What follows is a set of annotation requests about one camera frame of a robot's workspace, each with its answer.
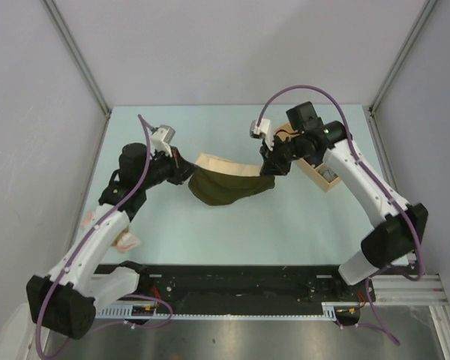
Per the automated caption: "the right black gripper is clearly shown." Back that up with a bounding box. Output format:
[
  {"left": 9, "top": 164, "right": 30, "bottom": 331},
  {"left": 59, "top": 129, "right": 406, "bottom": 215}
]
[{"left": 260, "top": 134, "right": 308, "bottom": 177}]

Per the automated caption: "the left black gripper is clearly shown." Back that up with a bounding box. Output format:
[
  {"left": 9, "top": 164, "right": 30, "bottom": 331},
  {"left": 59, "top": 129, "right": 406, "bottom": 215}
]
[{"left": 138, "top": 145, "right": 198, "bottom": 190}]

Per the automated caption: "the olive green underwear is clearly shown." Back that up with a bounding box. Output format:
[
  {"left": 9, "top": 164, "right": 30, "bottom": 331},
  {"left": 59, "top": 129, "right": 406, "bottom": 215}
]
[{"left": 188, "top": 153, "right": 275, "bottom": 206}]

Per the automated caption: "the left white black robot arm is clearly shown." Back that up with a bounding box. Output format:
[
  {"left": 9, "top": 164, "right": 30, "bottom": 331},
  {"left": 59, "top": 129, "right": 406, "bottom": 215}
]
[{"left": 26, "top": 142, "right": 196, "bottom": 340}]

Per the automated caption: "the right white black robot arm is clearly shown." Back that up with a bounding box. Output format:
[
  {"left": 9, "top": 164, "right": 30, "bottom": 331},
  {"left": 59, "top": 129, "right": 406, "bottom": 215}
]
[{"left": 250, "top": 102, "right": 428, "bottom": 301}]

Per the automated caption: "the grey rolled underwear front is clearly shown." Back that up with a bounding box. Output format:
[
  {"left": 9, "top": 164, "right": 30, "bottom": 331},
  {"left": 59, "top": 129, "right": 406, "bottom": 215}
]
[{"left": 320, "top": 168, "right": 338, "bottom": 182}]

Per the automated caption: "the wooden compartment box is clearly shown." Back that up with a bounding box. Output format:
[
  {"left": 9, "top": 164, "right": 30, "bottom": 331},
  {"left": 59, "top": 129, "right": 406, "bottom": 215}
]
[{"left": 274, "top": 123, "right": 341, "bottom": 192}]

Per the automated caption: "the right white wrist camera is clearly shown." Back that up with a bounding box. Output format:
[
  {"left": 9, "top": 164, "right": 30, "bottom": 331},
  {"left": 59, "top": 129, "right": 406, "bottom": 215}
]
[{"left": 249, "top": 118, "right": 274, "bottom": 151}]

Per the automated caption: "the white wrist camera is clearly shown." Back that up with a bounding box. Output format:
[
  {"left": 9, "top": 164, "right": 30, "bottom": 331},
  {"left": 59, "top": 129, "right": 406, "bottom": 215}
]
[
  {"left": 249, "top": 118, "right": 274, "bottom": 151},
  {"left": 151, "top": 124, "right": 176, "bottom": 158}
]

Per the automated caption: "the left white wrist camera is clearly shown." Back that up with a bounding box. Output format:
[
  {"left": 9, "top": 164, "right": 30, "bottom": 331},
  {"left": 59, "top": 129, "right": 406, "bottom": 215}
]
[{"left": 151, "top": 124, "right": 176, "bottom": 158}]

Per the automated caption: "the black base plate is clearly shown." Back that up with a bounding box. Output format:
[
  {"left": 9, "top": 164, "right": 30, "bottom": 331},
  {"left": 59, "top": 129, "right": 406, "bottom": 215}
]
[{"left": 108, "top": 265, "right": 376, "bottom": 312}]

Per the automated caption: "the slotted cable duct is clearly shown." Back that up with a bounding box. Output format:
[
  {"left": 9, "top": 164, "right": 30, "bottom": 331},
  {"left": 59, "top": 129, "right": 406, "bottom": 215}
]
[{"left": 96, "top": 301, "right": 362, "bottom": 321}]

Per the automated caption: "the aluminium front rail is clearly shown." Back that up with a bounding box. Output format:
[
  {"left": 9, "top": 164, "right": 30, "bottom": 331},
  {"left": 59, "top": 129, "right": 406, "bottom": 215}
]
[{"left": 371, "top": 275, "right": 449, "bottom": 306}]

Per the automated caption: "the left aluminium frame post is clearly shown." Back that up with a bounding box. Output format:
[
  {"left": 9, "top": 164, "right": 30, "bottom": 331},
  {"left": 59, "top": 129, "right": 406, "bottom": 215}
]
[{"left": 40, "top": 0, "right": 112, "bottom": 119}]

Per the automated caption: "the aluminium frame post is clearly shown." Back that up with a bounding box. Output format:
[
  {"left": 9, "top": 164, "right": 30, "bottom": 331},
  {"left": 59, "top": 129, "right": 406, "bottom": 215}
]
[
  {"left": 40, "top": 0, "right": 112, "bottom": 119},
  {"left": 368, "top": 0, "right": 440, "bottom": 116}
]

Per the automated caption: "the right aluminium frame post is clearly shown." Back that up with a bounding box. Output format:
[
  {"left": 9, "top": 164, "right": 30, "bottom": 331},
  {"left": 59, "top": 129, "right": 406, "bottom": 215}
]
[{"left": 368, "top": 0, "right": 440, "bottom": 116}]

